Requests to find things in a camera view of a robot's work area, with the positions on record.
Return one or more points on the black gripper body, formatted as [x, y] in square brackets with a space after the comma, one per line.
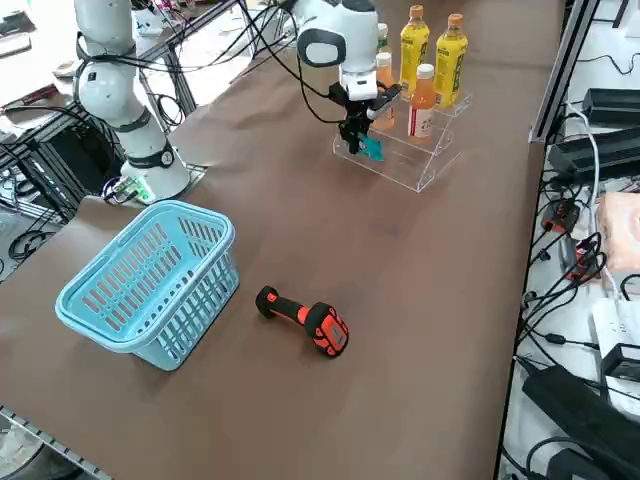
[357, 111]

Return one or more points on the teal potato chips packet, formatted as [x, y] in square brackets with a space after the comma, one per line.
[374, 150]

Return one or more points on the orange black barcode scanner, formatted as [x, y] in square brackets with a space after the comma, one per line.
[310, 320]

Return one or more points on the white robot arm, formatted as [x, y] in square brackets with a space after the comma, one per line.
[145, 145]

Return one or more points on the clear acrylic stepped shelf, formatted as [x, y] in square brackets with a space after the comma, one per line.
[425, 160]

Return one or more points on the light blue plastic basket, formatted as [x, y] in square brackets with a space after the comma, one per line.
[150, 300]

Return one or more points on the orange juice bottle white cap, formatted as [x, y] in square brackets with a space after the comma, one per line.
[421, 110]
[386, 107]

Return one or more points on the pale tea bottle white cap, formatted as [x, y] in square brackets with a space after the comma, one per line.
[384, 40]

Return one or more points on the yellow bottle orange cap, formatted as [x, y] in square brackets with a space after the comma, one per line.
[451, 65]
[415, 55]

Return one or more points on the black power supply box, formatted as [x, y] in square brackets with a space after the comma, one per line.
[595, 150]
[612, 106]

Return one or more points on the peach plastic bag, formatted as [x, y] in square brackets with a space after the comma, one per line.
[622, 230]

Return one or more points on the white power adapter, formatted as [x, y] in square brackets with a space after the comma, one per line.
[617, 330]

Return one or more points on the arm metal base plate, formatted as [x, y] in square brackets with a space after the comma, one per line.
[195, 175]

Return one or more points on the aluminium profile post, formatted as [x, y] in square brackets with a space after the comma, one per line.
[560, 75]

